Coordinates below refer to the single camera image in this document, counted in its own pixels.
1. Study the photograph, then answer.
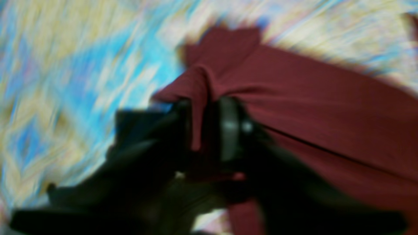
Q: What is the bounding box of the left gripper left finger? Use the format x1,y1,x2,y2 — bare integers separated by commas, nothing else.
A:
9,100,191,235

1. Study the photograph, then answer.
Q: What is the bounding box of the patterned tablecloth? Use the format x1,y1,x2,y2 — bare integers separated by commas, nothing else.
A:
0,0,417,235

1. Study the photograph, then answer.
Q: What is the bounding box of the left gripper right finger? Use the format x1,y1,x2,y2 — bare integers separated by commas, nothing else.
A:
217,97,408,235

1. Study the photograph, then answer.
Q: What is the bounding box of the dark red t-shirt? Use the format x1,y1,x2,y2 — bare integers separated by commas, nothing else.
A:
153,26,417,235

